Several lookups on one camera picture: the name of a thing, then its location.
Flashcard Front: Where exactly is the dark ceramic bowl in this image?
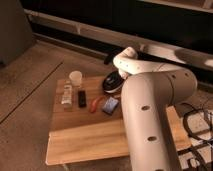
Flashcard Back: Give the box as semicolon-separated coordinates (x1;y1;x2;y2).
102;71;124;93

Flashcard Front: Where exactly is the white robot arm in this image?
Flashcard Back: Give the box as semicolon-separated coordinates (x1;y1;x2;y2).
105;47;198;171

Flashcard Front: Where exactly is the red orange pepper toy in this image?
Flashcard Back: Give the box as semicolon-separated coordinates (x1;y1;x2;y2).
89;96;104;113

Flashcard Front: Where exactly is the small white plastic cup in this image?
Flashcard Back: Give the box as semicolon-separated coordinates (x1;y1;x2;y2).
69;71;82;86

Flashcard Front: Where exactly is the clear small bottle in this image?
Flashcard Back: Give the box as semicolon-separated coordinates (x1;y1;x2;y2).
61;81;72;107

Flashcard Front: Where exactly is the wooden board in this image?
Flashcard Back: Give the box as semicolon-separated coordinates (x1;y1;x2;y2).
45;75;192;166

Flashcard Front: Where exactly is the black cable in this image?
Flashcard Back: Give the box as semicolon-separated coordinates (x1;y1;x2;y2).
176;101;213;171

